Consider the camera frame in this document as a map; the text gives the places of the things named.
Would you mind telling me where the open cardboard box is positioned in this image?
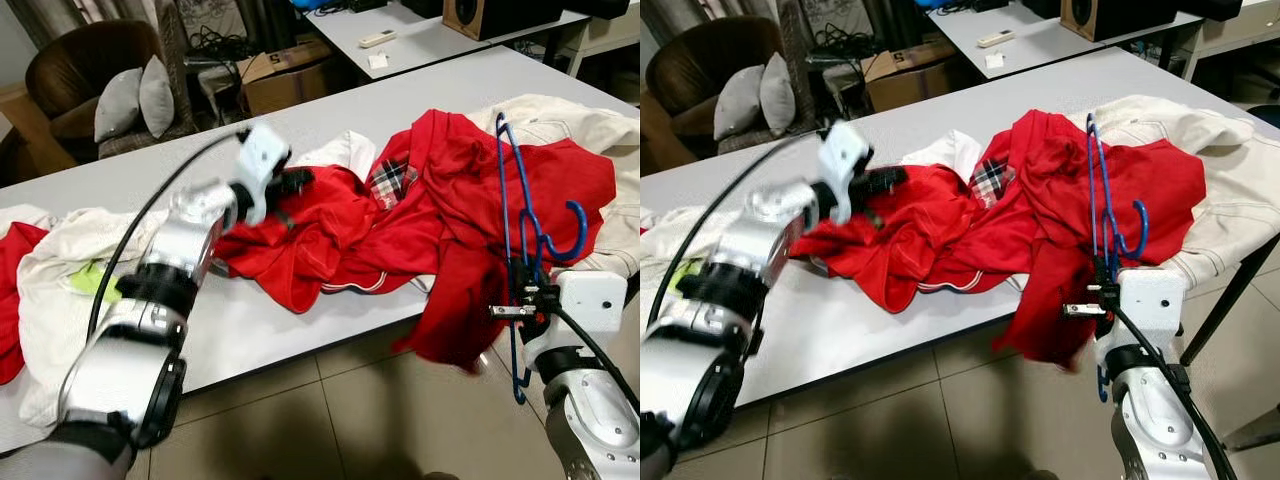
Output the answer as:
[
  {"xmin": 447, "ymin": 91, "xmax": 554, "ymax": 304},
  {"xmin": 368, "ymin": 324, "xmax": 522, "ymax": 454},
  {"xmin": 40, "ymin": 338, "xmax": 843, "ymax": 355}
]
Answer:
[
  {"xmin": 238, "ymin": 45, "xmax": 346, "ymax": 116},
  {"xmin": 862, "ymin": 45, "xmax": 966, "ymax": 113}
]

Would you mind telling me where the brown armchair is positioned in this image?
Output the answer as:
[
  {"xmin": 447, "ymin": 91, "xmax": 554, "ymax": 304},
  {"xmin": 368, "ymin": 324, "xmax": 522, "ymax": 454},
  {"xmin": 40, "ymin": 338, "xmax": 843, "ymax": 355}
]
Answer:
[
  {"xmin": 25, "ymin": 20, "xmax": 196, "ymax": 161},
  {"xmin": 645, "ymin": 15, "xmax": 821, "ymax": 156}
]

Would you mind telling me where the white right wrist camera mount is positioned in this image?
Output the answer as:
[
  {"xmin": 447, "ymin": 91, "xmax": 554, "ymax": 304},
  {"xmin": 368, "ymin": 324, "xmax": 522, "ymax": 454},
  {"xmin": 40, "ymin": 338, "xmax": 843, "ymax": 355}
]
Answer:
[
  {"xmin": 1098, "ymin": 268, "xmax": 1188, "ymax": 376},
  {"xmin": 522, "ymin": 270, "xmax": 629, "ymax": 373}
]

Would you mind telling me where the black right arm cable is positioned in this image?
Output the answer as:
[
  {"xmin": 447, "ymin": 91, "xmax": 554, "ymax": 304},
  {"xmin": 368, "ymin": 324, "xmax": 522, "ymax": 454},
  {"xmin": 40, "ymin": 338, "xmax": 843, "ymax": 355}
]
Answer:
[
  {"xmin": 545, "ymin": 300, "xmax": 641, "ymax": 413},
  {"xmin": 1112, "ymin": 300, "xmax": 1241, "ymax": 480}
]

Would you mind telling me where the red shirt with plaid collar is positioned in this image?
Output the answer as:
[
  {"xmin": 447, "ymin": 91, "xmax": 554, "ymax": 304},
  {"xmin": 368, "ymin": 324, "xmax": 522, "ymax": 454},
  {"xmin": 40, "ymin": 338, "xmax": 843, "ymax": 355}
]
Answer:
[
  {"xmin": 370, "ymin": 108, "xmax": 618, "ymax": 373},
  {"xmin": 965, "ymin": 108, "xmax": 1208, "ymax": 373}
]

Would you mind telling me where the cream jacket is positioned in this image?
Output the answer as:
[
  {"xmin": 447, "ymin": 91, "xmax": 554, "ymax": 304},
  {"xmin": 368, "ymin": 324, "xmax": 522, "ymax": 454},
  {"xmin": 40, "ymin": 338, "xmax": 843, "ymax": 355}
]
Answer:
[
  {"xmin": 470, "ymin": 93, "xmax": 641, "ymax": 281},
  {"xmin": 1070, "ymin": 95, "xmax": 1280, "ymax": 291}
]

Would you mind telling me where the wooden speaker box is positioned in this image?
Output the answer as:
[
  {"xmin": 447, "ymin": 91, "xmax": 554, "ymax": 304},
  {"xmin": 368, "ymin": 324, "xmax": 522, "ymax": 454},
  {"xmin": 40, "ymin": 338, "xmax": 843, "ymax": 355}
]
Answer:
[
  {"xmin": 1060, "ymin": 0, "xmax": 1181, "ymax": 43},
  {"xmin": 442, "ymin": 0, "xmax": 566, "ymax": 41}
]

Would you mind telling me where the red and white shirt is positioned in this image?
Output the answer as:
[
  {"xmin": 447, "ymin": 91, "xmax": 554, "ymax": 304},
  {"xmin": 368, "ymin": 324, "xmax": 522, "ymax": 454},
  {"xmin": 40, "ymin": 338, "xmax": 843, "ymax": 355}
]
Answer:
[{"xmin": 0, "ymin": 205, "xmax": 51, "ymax": 386}]

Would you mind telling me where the blue plastic hanger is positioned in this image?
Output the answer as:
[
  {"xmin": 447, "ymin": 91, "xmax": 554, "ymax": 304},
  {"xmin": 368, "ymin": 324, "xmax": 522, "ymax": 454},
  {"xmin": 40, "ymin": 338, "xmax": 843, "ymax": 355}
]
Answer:
[
  {"xmin": 494, "ymin": 112, "xmax": 591, "ymax": 406},
  {"xmin": 1085, "ymin": 112, "xmax": 1151, "ymax": 403}
]

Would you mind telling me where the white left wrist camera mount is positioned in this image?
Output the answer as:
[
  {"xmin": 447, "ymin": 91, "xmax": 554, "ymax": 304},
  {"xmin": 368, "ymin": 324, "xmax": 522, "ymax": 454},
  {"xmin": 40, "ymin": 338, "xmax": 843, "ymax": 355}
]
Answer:
[
  {"xmin": 818, "ymin": 120, "xmax": 873, "ymax": 226},
  {"xmin": 232, "ymin": 122, "xmax": 293, "ymax": 226}
]

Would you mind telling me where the small white cloth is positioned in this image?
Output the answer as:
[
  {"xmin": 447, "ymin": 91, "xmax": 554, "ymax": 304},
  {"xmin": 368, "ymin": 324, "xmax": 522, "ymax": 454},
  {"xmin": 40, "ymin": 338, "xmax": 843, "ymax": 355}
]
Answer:
[
  {"xmin": 900, "ymin": 130, "xmax": 986, "ymax": 186},
  {"xmin": 290, "ymin": 130, "xmax": 381, "ymax": 196}
]

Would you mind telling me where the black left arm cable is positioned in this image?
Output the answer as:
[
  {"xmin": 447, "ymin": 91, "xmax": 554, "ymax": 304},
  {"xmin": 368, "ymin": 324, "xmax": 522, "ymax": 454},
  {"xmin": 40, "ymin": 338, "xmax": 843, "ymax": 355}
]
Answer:
[
  {"xmin": 85, "ymin": 126, "xmax": 253, "ymax": 343},
  {"xmin": 645, "ymin": 128, "xmax": 826, "ymax": 336}
]

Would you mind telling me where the grey cushion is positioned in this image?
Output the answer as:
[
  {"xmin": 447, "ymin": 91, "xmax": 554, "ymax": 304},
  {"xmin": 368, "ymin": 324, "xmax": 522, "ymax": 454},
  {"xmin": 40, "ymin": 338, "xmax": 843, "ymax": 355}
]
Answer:
[
  {"xmin": 713, "ymin": 65, "xmax": 769, "ymax": 141},
  {"xmin": 95, "ymin": 68, "xmax": 148, "ymax": 143},
  {"xmin": 760, "ymin": 52, "xmax": 796, "ymax": 136},
  {"xmin": 138, "ymin": 55, "xmax": 176, "ymax": 139}
]

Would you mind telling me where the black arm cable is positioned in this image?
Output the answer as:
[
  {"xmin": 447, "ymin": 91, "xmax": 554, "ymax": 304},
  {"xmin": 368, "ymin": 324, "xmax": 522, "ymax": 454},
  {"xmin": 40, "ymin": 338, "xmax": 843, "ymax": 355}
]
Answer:
[
  {"xmin": 545, "ymin": 300, "xmax": 641, "ymax": 413},
  {"xmin": 85, "ymin": 126, "xmax": 253, "ymax": 343},
  {"xmin": 1112, "ymin": 300, "xmax": 1241, "ymax": 480},
  {"xmin": 645, "ymin": 128, "xmax": 826, "ymax": 336}
]

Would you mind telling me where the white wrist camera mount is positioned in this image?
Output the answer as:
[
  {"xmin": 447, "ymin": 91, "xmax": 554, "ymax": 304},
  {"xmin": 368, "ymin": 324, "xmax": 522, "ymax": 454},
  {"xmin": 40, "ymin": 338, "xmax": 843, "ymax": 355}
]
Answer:
[
  {"xmin": 232, "ymin": 122, "xmax": 293, "ymax": 226},
  {"xmin": 1098, "ymin": 268, "xmax": 1188, "ymax": 376},
  {"xmin": 522, "ymin": 270, "xmax": 629, "ymax": 373},
  {"xmin": 818, "ymin": 120, "xmax": 873, "ymax": 226}
]

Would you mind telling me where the white shirt with green print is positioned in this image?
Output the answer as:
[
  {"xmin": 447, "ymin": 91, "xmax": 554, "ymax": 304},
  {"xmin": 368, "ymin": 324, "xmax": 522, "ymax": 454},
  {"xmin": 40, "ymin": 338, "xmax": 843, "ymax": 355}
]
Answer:
[
  {"xmin": 640, "ymin": 205, "xmax": 746, "ymax": 331},
  {"xmin": 18, "ymin": 208, "xmax": 176, "ymax": 431}
]

